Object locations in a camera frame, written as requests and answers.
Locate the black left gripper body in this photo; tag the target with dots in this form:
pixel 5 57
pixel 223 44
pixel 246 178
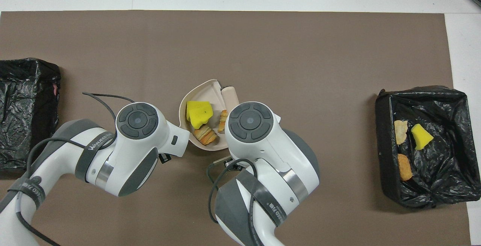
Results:
pixel 164 158

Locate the striped croissant bread piece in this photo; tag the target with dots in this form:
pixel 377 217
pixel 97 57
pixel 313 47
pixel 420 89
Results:
pixel 205 135
pixel 223 122

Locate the yellow sponge piece with hole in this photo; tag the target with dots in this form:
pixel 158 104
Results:
pixel 203 117

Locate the beige plastic dustpan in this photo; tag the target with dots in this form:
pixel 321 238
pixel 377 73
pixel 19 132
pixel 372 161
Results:
pixel 201 91

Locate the beige brush black bristles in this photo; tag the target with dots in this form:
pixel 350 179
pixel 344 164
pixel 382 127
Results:
pixel 230 95

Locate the pale crusty bread piece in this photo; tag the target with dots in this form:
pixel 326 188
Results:
pixel 400 131

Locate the peanut-shaped brown bread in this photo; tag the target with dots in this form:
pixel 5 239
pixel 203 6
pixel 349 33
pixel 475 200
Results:
pixel 405 167

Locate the small yellow sponge wedge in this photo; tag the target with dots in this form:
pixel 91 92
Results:
pixel 421 137

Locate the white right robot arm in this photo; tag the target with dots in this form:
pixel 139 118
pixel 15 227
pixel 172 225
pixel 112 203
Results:
pixel 270 155

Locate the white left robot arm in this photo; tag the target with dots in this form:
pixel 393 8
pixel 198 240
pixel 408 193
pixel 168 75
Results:
pixel 127 152

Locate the black lined bin pink mark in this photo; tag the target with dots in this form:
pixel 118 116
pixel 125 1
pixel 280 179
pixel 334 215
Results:
pixel 22 118

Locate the black bag lined bin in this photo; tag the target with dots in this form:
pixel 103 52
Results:
pixel 443 170

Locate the brown table mat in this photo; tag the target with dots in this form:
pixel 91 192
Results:
pixel 263 39

